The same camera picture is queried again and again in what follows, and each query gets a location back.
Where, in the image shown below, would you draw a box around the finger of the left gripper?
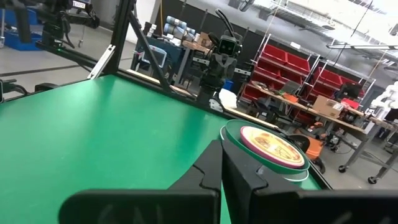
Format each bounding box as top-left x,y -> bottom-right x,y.
224,57 -> 237,80
213,55 -> 225,80

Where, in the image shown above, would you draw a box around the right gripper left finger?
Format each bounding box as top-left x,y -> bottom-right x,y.
58,139 -> 223,224

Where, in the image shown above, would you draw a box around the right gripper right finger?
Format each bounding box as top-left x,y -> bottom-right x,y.
222,139 -> 398,224

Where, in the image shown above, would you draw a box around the large dark green plate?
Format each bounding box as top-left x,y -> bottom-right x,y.
224,119 -> 311,175

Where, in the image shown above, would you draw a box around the opaque pink plastic plate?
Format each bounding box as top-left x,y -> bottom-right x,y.
239,125 -> 306,170

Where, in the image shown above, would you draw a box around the brown-stick clear dish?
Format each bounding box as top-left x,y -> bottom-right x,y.
248,126 -> 304,166

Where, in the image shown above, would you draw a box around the cardboard box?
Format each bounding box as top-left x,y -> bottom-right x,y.
312,95 -> 345,119
197,30 -> 214,47

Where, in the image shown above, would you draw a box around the blue desk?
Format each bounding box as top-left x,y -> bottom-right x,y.
132,36 -> 187,83

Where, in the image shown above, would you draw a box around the white plastic bag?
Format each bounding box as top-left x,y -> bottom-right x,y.
218,88 -> 239,110

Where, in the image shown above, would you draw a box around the large light blue plate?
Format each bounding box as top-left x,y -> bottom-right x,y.
220,124 -> 310,183

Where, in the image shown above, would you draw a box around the grey rolls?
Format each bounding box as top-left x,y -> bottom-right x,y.
163,15 -> 197,40

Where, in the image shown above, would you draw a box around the grey tablet screen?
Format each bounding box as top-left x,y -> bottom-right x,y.
141,45 -> 167,68

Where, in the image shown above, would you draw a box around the orange vacuum cleaner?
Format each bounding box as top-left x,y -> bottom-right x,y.
303,136 -> 326,161

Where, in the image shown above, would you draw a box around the red bin rack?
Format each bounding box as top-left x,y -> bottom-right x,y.
241,43 -> 366,125

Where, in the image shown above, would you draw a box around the green table mat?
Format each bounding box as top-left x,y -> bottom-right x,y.
0,74 -> 332,224

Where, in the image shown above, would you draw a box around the wooden workbench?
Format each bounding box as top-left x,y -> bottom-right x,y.
248,80 -> 398,184

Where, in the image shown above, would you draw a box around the white ceiling light strip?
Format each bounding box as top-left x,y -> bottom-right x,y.
326,43 -> 398,50

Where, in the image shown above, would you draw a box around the white robot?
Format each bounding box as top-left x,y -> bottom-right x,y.
369,81 -> 398,122

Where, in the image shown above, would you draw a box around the black background robot rig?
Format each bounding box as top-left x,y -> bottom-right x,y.
0,0 -> 101,49

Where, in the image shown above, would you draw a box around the black table clamp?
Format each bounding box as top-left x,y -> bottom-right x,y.
0,77 -> 27,103

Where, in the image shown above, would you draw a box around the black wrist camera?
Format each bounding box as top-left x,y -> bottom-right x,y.
216,34 -> 243,57

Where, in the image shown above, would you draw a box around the black camera cable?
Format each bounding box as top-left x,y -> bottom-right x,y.
214,8 -> 236,37

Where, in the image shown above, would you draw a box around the silver aluminium bracket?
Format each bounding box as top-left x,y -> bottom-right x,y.
86,44 -> 116,80

